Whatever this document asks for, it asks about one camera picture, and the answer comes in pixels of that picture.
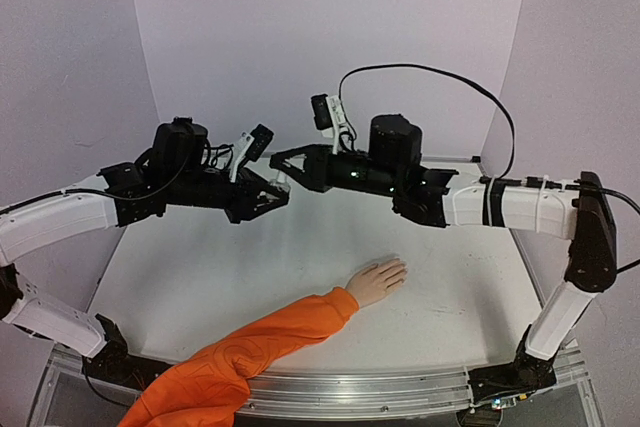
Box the aluminium table front rail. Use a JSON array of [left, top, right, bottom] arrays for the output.
[[29, 341, 601, 427]]

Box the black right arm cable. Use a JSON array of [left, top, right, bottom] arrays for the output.
[[338, 63, 640, 276]]

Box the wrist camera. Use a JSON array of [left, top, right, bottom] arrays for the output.
[[229, 124, 274, 183], [310, 94, 357, 154]]

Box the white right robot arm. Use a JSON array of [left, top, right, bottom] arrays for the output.
[[270, 114, 617, 405]]

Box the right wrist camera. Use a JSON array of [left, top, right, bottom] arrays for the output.
[[310, 94, 357, 154]]

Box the orange sleeved forearm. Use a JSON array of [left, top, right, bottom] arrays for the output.
[[119, 287, 359, 426]]

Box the aluminium back edge strip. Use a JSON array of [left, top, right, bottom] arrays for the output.
[[264, 149, 482, 164]]

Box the clear nail polish bottle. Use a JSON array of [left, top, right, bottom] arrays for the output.
[[257, 184, 290, 208]]

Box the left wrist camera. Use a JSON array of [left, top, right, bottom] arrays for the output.
[[229, 124, 274, 183]]

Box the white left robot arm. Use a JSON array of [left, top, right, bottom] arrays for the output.
[[1, 117, 289, 390]]

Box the mannequin hand with long nails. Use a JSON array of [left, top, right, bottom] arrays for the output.
[[345, 258, 408, 308]]

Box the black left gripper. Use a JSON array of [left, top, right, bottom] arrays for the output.
[[167, 165, 289, 222]]

